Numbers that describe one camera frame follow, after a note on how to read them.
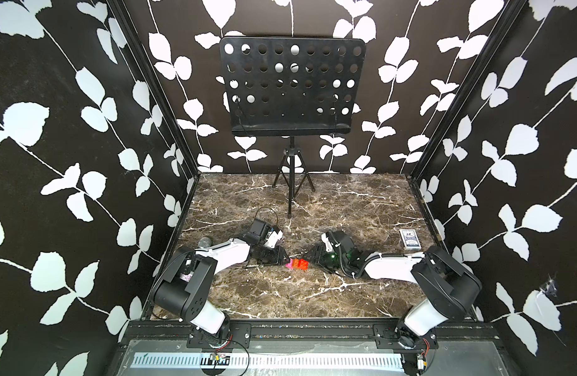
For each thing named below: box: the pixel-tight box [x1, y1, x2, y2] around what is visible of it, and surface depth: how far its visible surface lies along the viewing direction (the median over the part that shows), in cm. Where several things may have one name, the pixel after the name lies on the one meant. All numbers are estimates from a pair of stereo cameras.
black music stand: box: [219, 37, 367, 218], surface depth 66 cm
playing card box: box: [399, 228, 422, 251], surface depth 97 cm
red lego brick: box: [297, 258, 310, 271], surface depth 88 cm
